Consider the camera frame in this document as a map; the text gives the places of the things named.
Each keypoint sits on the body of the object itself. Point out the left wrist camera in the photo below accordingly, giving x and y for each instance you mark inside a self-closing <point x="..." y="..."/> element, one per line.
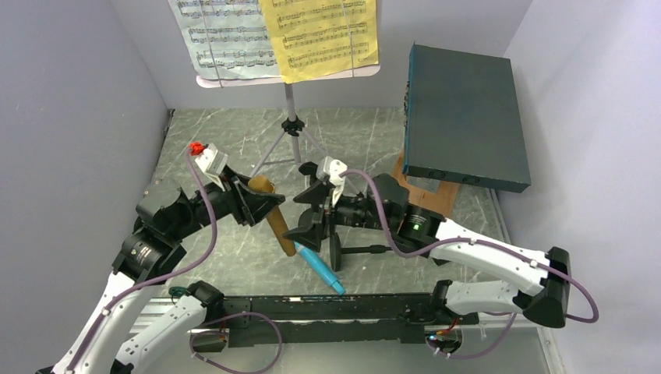
<point x="210" y="160"/>

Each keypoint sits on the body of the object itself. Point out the wooden base board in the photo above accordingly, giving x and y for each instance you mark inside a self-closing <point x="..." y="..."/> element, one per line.
<point x="441" y="200"/>

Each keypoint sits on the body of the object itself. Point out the lilac music stand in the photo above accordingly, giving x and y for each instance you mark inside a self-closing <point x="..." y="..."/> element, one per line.
<point x="292" y="125"/>

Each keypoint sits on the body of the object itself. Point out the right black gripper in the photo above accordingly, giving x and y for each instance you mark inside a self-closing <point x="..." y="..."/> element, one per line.
<point x="310" y="234"/>

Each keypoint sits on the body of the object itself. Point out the blue microphone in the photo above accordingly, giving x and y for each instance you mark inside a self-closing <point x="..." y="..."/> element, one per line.
<point x="320" y="268"/>

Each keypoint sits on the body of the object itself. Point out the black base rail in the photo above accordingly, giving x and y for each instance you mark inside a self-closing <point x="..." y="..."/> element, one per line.
<point x="405" y="318"/>

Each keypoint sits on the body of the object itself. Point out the white sheet music page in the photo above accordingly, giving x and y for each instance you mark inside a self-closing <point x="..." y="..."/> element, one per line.
<point x="226" y="39"/>

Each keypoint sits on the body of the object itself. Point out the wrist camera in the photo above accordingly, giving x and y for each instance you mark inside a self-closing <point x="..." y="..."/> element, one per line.
<point x="210" y="160"/>
<point x="330" y="170"/>

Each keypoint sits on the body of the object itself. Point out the gold microphone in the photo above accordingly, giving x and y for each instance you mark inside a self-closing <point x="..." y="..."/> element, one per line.
<point x="261" y="183"/>

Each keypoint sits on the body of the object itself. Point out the yellow paper sheet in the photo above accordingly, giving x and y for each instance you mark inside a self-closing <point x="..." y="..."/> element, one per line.
<point x="312" y="39"/>

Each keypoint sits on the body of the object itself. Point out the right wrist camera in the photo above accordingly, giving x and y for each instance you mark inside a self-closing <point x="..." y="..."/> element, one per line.
<point x="330" y="170"/>

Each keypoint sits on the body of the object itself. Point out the black microphone stand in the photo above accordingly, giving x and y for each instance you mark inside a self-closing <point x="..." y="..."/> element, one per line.
<point x="361" y="251"/>
<point x="309" y="170"/>

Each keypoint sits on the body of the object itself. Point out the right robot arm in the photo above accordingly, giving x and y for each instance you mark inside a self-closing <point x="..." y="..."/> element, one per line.
<point x="531" y="282"/>

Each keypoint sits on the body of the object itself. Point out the dark teal tilted board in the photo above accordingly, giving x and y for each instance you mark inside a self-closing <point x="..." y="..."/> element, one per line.
<point x="462" y="120"/>

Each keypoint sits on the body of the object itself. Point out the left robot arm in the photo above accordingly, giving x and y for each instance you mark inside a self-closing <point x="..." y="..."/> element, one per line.
<point x="166" y="215"/>

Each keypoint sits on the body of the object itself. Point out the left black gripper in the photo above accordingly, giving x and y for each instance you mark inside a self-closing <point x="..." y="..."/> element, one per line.
<point x="245" y="204"/>

